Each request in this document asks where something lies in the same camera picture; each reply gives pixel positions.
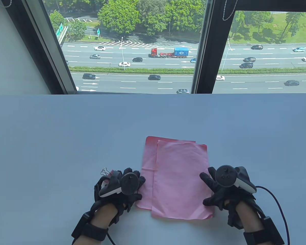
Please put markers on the person's left hand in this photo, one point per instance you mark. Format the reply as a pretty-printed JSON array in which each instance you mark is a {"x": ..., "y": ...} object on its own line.
[{"x": 136, "y": 197}]

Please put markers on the person's right hand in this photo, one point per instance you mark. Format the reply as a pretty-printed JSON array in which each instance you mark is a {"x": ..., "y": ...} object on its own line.
[{"x": 216, "y": 194}]

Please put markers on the pink binder clip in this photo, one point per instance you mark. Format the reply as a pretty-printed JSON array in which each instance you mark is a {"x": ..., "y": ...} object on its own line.
[{"x": 111, "y": 172}]

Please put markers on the pink paper sheet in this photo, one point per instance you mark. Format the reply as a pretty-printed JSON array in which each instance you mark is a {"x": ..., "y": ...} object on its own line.
[
  {"x": 181, "y": 178},
  {"x": 149, "y": 163}
]

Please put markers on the person's left forearm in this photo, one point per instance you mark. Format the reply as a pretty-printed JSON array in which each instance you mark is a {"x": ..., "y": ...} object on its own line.
[{"x": 104, "y": 214}]

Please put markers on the person's right forearm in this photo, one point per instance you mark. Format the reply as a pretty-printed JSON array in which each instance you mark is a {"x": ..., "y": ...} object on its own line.
[{"x": 248, "y": 217}]

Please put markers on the black and white hand controller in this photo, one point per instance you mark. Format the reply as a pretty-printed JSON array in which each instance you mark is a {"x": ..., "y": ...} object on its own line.
[
  {"x": 129, "y": 183},
  {"x": 226, "y": 176}
]

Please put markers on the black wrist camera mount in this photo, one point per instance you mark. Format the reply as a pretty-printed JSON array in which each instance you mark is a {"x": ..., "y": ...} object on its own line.
[
  {"x": 118, "y": 214},
  {"x": 233, "y": 219}
]

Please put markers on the dark window frame post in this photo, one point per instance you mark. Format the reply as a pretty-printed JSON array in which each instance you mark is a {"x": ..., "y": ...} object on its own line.
[
  {"x": 46, "y": 51},
  {"x": 211, "y": 51}
]

